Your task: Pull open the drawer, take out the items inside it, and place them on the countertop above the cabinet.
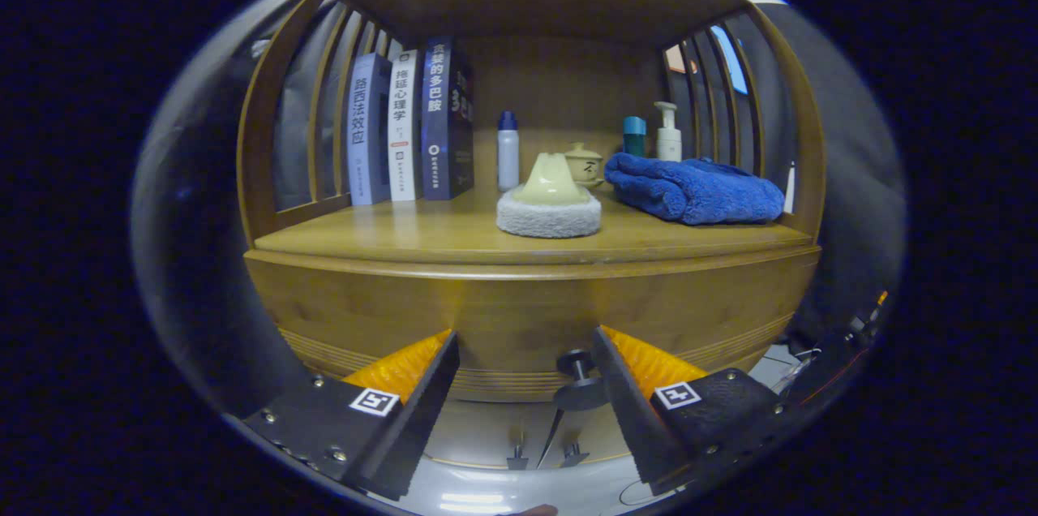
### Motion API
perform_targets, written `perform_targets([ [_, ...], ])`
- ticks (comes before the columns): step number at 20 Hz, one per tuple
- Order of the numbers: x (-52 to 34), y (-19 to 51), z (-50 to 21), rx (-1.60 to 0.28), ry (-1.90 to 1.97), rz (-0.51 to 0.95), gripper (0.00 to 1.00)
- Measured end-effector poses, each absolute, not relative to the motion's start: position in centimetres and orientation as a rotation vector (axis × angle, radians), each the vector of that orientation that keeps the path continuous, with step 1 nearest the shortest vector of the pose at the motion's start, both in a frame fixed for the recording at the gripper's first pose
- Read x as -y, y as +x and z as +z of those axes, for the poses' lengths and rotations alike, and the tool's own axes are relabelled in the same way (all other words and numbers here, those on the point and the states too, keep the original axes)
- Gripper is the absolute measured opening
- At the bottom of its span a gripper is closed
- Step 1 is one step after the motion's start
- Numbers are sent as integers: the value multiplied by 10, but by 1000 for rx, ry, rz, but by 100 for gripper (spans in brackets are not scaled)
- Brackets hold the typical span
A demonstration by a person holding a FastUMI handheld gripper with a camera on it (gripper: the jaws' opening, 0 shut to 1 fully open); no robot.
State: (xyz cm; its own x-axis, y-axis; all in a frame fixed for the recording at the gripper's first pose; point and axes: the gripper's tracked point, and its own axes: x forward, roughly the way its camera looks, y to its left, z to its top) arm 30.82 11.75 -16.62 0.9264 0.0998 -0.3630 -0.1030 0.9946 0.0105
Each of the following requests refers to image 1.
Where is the light blue book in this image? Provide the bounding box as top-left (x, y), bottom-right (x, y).
top-left (347, 53), bottom-right (394, 206)

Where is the black backdrop cloth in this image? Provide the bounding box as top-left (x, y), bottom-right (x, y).
top-left (134, 0), bottom-right (905, 419)

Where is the white book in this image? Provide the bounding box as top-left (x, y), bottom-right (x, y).
top-left (388, 49), bottom-right (424, 202)

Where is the blue folded towel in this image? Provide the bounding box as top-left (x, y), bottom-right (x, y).
top-left (604, 153), bottom-right (786, 226)

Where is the black orange device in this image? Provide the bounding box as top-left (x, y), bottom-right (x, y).
top-left (843, 289), bottom-right (891, 346)

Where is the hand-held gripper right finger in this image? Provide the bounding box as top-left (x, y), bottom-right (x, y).
top-left (590, 325), bottom-right (800, 497)

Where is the dark blue book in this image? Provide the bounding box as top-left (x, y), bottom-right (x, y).
top-left (421, 37), bottom-right (475, 201)

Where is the beige lidded teacup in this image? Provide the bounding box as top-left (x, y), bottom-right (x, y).
top-left (564, 142), bottom-right (605, 189)

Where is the wooden countertop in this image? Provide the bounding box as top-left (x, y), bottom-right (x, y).
top-left (254, 190), bottom-right (814, 265)

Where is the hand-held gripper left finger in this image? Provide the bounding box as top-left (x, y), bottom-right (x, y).
top-left (242, 329), bottom-right (461, 501)

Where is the white bottle with blue cap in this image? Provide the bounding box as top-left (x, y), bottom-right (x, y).
top-left (497, 110), bottom-right (521, 192)

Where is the black drawer knob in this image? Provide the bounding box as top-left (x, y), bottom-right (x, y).
top-left (554, 349), bottom-right (609, 411)

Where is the white pump bottle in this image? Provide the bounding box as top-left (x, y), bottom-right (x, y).
top-left (654, 101), bottom-right (684, 162)

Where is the wooden drawer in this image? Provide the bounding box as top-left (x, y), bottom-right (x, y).
top-left (245, 247), bottom-right (821, 403)

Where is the cream brush with fluffy base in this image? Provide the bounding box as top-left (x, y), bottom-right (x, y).
top-left (496, 152), bottom-right (603, 239)

